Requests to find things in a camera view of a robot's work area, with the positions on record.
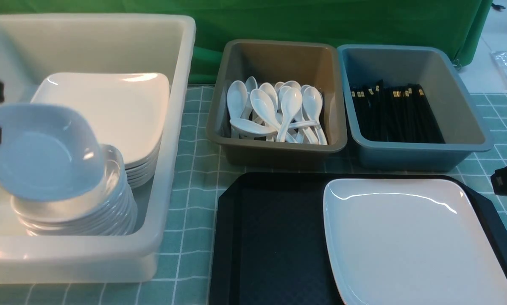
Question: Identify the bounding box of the green backdrop cloth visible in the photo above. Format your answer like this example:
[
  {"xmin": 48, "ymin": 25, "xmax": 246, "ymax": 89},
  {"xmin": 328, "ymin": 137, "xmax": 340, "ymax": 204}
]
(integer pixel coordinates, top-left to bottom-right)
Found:
[{"xmin": 0, "ymin": 0, "xmax": 492, "ymax": 83}]

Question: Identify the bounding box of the stack of white plates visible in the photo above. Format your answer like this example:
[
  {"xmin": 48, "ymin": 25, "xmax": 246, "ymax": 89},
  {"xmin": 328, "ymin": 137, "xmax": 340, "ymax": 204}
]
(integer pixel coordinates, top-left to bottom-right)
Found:
[{"xmin": 31, "ymin": 72, "xmax": 171, "ymax": 189}]

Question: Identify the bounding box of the stack of white bowls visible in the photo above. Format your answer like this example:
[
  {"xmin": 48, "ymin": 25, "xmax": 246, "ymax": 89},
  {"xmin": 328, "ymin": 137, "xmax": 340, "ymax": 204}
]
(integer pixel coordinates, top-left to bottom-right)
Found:
[{"xmin": 11, "ymin": 144, "xmax": 139, "ymax": 236}]

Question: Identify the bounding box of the large white plastic bin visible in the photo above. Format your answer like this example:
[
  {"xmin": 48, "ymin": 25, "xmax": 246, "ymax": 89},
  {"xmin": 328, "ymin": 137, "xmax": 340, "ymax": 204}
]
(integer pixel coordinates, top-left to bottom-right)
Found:
[{"xmin": 0, "ymin": 14, "xmax": 195, "ymax": 285}]

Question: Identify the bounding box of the pile of black chopsticks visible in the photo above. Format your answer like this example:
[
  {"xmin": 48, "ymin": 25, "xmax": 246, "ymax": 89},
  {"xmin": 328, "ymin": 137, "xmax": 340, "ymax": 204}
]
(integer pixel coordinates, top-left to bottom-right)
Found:
[{"xmin": 351, "ymin": 80, "xmax": 445, "ymax": 144}]

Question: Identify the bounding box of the green checkered tablecloth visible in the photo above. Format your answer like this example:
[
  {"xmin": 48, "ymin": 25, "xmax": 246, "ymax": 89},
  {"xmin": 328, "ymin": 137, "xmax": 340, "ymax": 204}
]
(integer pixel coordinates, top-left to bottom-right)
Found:
[{"xmin": 0, "ymin": 86, "xmax": 507, "ymax": 305}]

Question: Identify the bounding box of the white bowl tray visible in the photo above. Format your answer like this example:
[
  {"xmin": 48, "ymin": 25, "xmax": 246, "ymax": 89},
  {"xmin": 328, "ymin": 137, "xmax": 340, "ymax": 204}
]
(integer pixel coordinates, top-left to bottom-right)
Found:
[{"xmin": 0, "ymin": 103, "xmax": 106, "ymax": 201}]

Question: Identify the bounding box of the blue plastic chopstick bin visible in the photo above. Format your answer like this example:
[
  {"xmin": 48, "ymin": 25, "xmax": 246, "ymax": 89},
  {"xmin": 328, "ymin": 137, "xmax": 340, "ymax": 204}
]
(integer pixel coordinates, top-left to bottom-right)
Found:
[{"xmin": 337, "ymin": 44, "xmax": 494, "ymax": 172}]

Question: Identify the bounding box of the pile of white spoons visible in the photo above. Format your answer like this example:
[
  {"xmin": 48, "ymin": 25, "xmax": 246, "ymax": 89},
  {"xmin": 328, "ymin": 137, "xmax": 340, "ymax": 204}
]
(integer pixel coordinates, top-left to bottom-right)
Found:
[{"xmin": 223, "ymin": 76, "xmax": 329, "ymax": 145}]

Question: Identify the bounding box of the large white square plate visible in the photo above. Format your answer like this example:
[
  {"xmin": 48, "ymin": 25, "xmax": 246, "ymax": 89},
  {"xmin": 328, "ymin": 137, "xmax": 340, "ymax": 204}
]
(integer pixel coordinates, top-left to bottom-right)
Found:
[{"xmin": 323, "ymin": 178, "xmax": 507, "ymax": 305}]

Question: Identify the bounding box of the brown plastic spoon bin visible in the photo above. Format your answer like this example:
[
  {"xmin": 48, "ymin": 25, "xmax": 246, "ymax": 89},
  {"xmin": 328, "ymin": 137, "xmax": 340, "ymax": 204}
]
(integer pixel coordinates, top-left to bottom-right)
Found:
[{"xmin": 206, "ymin": 40, "xmax": 347, "ymax": 171}]

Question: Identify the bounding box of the black serving tray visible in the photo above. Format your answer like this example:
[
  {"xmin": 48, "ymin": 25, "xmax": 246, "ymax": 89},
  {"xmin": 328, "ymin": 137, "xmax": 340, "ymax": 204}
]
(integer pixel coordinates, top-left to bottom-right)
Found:
[{"xmin": 209, "ymin": 172, "xmax": 507, "ymax": 305}]

